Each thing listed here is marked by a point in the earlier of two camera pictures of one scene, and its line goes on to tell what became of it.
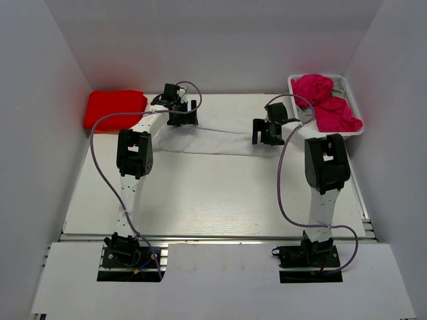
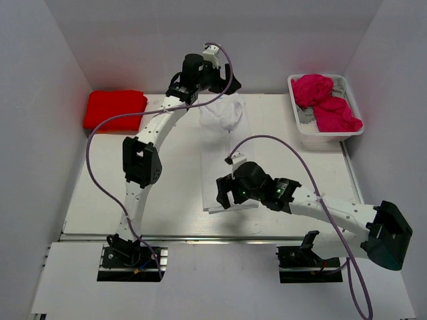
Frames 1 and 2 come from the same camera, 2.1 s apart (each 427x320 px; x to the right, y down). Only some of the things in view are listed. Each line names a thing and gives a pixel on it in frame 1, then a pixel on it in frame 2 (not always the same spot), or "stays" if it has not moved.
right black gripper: (260, 125) -> (226, 185)
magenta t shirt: (332, 114) stays
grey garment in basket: (307, 114) stays
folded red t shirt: (100, 103) stays
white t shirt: (234, 139) -> (225, 129)
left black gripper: (188, 118) -> (221, 85)
